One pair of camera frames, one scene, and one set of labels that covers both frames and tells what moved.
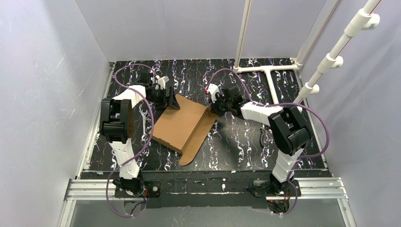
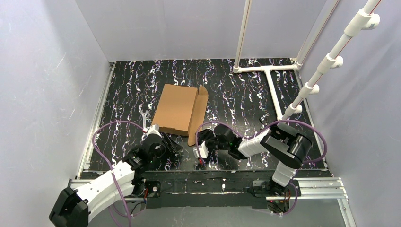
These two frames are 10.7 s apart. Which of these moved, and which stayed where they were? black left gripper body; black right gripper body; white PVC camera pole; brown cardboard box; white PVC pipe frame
Moved: black right gripper body; black left gripper body; brown cardboard box
Stayed: white PVC pipe frame; white PVC camera pole
